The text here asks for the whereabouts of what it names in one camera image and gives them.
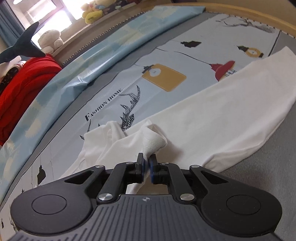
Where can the dark teal shark plush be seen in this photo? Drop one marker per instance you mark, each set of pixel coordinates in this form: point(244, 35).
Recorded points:
point(23, 46)

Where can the red folded blanket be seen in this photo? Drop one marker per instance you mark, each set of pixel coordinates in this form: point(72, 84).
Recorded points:
point(22, 90)

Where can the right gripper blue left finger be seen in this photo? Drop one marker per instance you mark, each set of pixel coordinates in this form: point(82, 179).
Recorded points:
point(116, 180)

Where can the yellow plush toys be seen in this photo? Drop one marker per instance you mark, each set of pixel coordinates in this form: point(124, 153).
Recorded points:
point(95, 10)

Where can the printed deer bed sheet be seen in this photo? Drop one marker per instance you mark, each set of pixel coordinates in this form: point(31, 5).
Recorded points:
point(169, 68)

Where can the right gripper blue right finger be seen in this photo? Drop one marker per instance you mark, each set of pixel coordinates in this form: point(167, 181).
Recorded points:
point(171, 175)

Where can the white plush toy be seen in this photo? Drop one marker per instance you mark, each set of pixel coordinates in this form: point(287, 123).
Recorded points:
point(50, 41)

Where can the window frame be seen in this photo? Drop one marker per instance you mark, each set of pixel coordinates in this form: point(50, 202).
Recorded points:
point(51, 15)

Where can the white long-sleeve shirt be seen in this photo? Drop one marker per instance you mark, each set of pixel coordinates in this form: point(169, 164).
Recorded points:
point(216, 128)

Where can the blue left curtain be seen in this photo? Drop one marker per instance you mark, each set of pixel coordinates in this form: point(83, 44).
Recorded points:
point(11, 27)

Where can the light blue patterned cloth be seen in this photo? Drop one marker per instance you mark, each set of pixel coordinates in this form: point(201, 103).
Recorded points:
point(65, 87)

